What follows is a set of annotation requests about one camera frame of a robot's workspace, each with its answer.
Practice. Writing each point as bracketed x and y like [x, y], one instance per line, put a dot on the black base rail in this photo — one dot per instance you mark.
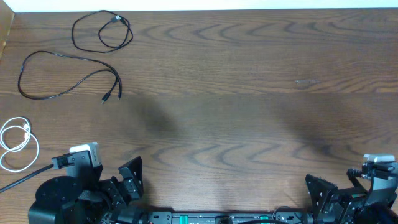
[281, 215]

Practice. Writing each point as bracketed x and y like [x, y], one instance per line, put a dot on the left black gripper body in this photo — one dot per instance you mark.
[114, 194]

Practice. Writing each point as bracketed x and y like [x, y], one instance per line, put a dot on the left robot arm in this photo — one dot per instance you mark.
[81, 196]

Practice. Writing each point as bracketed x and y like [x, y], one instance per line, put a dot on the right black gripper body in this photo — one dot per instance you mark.
[354, 198]

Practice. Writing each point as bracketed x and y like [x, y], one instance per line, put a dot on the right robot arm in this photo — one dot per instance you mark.
[377, 212]

